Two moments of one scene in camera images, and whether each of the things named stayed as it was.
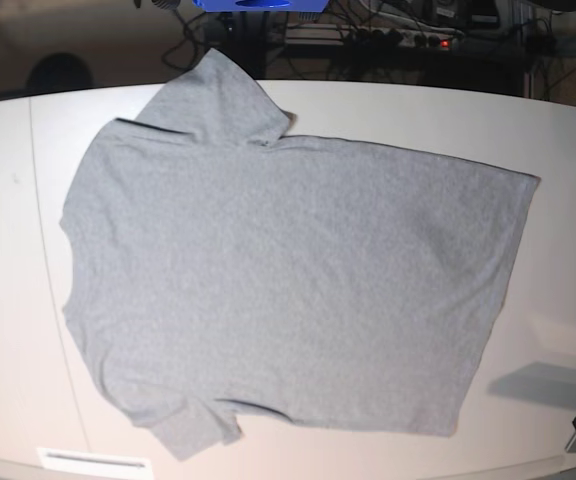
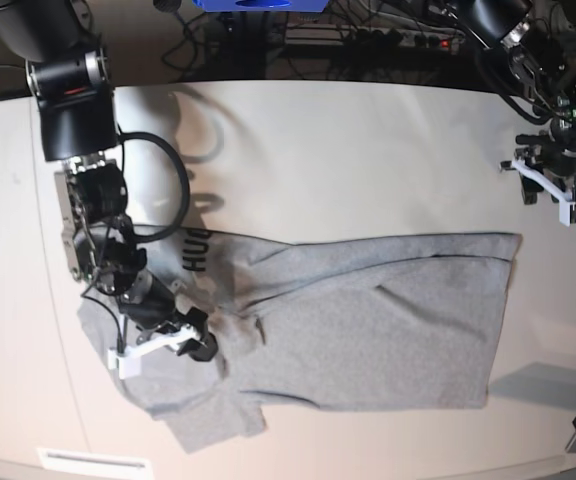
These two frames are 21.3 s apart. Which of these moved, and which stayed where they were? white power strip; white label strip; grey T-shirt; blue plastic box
Moved: grey T-shirt
Stayed: white label strip; blue plastic box; white power strip
